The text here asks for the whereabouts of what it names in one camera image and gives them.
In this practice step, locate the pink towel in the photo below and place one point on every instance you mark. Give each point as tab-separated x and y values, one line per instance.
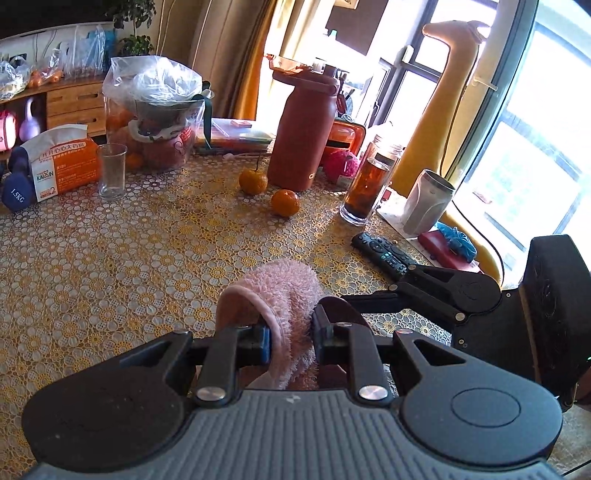
286	295

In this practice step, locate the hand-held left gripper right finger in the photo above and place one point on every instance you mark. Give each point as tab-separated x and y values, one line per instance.
321	337

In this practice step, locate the black remote control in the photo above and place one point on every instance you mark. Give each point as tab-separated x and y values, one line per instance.
383	254

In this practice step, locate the red water bottle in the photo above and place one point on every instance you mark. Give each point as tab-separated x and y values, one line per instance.
300	134

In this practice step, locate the clear glass jar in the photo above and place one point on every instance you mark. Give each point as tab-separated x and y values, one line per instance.
390	148

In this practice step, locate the clear glass tumbler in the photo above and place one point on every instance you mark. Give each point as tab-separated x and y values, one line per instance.
112	170

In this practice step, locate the plastic bag of oranges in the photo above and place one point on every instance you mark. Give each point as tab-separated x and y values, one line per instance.
44	76

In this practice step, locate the wooden television cabinet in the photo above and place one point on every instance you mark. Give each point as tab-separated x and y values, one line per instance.
74	99

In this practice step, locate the potted green plant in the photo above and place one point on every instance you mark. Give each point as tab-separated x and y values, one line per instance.
131	27

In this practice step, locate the plastic bag of fruit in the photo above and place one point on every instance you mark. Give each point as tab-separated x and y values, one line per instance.
152	115

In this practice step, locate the blue dumbbell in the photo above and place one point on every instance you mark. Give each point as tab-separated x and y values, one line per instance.
14	189

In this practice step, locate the pink toy case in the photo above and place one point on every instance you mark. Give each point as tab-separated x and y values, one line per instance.
7	131

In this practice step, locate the grey tumbler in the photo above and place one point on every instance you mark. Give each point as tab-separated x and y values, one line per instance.
427	203

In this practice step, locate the orange tissue box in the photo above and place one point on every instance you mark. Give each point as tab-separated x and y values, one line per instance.
64	161

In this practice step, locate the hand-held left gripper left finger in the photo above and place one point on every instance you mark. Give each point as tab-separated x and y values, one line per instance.
263	345

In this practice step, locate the pink yarn ball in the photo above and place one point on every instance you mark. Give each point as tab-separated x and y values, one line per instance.
341	166

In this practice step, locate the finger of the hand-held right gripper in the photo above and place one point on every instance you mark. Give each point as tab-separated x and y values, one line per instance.
415	295

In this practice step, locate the purple kettlebell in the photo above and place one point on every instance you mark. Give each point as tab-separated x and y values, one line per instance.
30	124

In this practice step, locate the blue mesh scrunchie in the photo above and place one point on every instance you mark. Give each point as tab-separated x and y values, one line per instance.
457	240

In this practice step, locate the round orange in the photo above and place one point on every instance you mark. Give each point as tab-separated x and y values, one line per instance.
285	202

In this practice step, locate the red notebook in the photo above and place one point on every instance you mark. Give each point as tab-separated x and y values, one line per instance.
441	253

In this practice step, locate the plastic bag of snacks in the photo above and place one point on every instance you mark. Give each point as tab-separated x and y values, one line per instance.
11	78

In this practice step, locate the black television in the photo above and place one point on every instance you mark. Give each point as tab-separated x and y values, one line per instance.
46	11

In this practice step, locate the yellow curtain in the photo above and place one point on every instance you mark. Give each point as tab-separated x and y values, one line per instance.
244	55

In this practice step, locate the yellow giraffe figure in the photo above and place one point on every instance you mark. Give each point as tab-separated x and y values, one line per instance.
457	115

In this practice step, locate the window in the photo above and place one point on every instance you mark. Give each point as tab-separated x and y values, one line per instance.
531	138

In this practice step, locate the orange with stem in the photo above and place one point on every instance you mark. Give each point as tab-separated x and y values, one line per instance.
253	182

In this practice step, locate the clear plastic bag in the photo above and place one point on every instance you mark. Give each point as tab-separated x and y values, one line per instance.
87	50

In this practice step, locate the glass of dark tea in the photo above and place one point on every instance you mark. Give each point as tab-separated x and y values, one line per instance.
364	189

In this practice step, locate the orange container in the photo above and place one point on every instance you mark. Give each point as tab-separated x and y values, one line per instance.
344	136

